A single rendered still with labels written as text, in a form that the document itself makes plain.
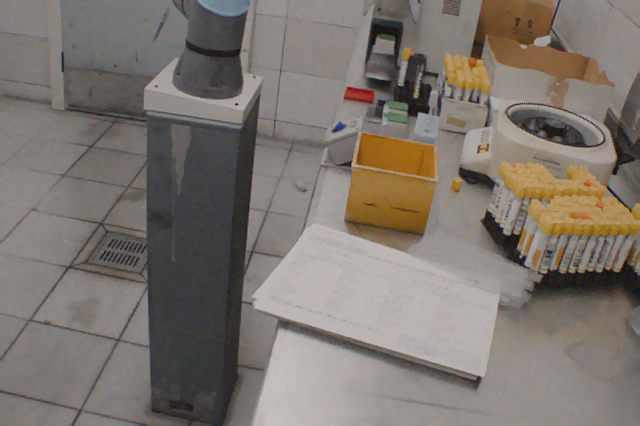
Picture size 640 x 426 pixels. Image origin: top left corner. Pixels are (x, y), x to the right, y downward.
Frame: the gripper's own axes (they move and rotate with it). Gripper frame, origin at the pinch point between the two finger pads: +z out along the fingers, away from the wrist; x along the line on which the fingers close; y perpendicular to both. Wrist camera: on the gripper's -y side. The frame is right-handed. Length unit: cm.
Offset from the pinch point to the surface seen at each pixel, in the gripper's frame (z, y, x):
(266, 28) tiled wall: 48, 140, 54
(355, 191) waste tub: 9, -74, 2
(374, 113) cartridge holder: 13.1, -30.6, 0.3
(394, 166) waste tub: 10, -61, -4
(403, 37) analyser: 6.2, 8.8, -4.4
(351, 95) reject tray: 14.7, -18.1, 6.0
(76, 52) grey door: 70, 134, 147
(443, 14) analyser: -1.8, 8.8, -13.6
